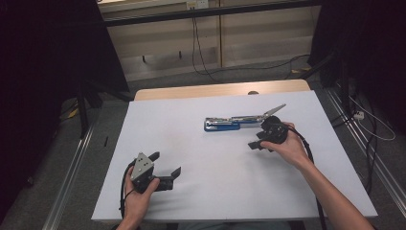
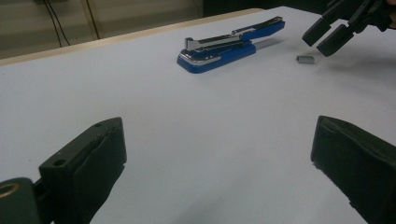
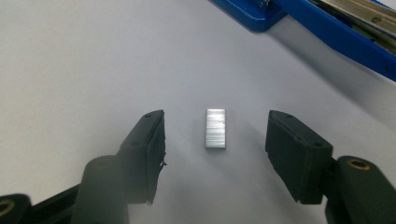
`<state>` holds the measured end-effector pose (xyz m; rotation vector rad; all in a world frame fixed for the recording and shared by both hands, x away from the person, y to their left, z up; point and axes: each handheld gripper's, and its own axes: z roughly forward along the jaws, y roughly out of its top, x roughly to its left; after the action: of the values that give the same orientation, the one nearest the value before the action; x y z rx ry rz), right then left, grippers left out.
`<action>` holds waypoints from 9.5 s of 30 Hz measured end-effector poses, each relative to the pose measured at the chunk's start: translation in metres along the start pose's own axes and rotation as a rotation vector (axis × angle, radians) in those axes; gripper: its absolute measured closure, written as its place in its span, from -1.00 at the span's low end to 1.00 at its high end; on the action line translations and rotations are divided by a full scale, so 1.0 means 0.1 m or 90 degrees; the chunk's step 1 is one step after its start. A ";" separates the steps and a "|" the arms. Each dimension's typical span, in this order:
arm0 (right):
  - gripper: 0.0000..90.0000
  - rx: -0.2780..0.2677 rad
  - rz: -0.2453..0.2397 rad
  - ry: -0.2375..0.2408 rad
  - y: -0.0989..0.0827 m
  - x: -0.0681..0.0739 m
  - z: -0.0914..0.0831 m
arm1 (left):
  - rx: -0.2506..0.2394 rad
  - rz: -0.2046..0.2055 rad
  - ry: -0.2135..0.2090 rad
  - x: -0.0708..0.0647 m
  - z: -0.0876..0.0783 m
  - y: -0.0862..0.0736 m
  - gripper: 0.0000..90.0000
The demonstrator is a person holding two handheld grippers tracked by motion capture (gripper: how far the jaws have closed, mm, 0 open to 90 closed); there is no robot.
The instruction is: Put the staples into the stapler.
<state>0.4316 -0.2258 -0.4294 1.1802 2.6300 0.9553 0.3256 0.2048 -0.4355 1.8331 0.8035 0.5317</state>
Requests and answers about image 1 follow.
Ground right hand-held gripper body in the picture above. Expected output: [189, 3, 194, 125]
[259, 103, 289, 146]

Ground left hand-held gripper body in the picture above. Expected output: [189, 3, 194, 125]
[128, 152, 175, 195]

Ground blue stapler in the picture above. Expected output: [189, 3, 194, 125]
[203, 114, 267, 133]

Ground person's right hand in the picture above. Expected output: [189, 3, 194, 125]
[259, 122, 312, 171]

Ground person's left hand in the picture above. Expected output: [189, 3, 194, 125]
[123, 166, 161, 221]

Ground white table cover sheet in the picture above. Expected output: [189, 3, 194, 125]
[91, 90, 378, 222]

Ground light wooden table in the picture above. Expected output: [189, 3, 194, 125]
[133, 79, 311, 102]

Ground person's grey trousers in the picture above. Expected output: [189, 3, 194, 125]
[176, 220, 293, 230]

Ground black metal stand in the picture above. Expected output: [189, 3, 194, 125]
[76, 80, 133, 139]
[300, 51, 353, 117]

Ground black curtain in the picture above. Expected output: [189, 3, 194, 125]
[0, 0, 130, 221]
[310, 0, 406, 135]

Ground black horizontal bar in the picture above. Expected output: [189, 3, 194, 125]
[103, 0, 322, 28]

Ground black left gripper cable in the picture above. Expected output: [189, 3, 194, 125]
[118, 159, 137, 220]

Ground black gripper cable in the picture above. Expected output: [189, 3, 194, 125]
[118, 159, 137, 220]
[284, 124, 328, 230]

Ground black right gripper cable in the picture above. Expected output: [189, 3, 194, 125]
[284, 124, 328, 230]

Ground aluminium floor rail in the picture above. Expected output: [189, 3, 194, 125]
[42, 126, 96, 230]
[325, 85, 406, 210]

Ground black floor cables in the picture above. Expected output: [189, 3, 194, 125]
[329, 92, 381, 195]

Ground white cable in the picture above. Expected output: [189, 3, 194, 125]
[348, 95, 396, 142]

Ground black hanging wall cable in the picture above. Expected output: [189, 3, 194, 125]
[191, 17, 312, 84]

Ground white wall socket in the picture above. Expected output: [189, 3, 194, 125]
[186, 0, 210, 10]

